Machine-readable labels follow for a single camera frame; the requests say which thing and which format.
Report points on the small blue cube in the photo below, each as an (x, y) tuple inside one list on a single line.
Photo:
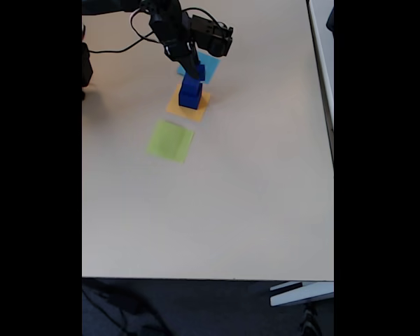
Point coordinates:
[(202, 73)]

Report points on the blue paper square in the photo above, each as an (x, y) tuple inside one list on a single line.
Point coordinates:
[(210, 66)]

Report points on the orange paper square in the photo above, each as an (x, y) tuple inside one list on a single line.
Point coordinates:
[(194, 115)]

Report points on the green paper square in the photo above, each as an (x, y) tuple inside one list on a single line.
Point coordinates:
[(169, 141)]

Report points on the medium blue cube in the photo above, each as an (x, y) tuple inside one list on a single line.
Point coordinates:
[(189, 87)]

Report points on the large blue cube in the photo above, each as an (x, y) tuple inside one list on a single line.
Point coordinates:
[(189, 102)]

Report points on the white side table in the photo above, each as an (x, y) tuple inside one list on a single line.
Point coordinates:
[(323, 52)]

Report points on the dark object on side table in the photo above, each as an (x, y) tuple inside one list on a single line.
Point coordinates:
[(331, 19)]

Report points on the white table foot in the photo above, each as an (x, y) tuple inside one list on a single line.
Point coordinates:
[(301, 294)]

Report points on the black camera box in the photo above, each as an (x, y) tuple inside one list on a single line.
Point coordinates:
[(213, 35)]

